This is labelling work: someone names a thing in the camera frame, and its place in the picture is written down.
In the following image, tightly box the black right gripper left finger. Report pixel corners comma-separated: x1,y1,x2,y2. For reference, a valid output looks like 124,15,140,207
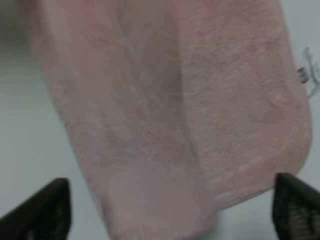
0,178,72,240

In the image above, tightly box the pink terry towel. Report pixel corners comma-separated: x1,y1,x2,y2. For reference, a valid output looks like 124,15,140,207
19,0,312,240

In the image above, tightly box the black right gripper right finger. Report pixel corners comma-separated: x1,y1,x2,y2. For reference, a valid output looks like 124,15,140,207
272,173,320,240

